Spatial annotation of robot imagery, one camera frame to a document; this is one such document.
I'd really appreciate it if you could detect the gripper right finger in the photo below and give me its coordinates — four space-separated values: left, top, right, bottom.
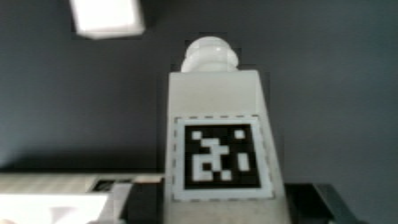
285 183 370 224

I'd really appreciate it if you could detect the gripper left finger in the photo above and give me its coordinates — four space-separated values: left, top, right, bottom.
121 183 164 224

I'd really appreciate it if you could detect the white leg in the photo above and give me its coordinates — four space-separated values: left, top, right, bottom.
70 0 146 39
164 36 292 224

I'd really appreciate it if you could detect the white square tabletop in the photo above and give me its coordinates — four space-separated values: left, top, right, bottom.
0 173 162 224

